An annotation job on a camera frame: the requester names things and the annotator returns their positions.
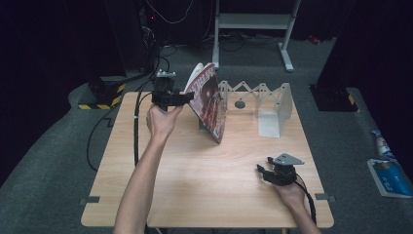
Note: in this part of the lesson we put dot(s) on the black yellow striped box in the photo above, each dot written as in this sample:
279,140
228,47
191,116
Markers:
105,94

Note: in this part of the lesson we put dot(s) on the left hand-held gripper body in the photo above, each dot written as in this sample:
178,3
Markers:
164,92

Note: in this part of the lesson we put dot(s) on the red cover magazine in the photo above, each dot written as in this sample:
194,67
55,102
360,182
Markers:
209,104

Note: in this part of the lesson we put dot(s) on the person's left hand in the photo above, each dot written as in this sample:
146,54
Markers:
162,122

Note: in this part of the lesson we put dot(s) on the small red object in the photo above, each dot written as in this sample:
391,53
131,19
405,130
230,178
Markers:
314,39

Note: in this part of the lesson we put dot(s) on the grey tape marker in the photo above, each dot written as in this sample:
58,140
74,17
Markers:
324,197
90,200

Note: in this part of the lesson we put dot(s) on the blue book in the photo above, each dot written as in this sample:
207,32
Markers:
389,178

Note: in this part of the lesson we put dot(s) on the black box on floor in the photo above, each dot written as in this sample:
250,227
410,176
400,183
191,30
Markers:
334,97

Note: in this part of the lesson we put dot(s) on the white expandable book rack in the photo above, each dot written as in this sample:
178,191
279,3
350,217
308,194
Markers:
271,125

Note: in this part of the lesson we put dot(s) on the grey round table cap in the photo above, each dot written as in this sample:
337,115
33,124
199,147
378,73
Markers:
240,104

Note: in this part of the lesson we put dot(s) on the white metal stand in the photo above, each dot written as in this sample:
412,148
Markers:
253,21

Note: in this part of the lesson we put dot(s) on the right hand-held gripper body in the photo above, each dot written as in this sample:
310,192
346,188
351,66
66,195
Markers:
282,172

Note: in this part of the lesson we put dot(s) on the person's right hand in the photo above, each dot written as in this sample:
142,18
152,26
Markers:
290,193

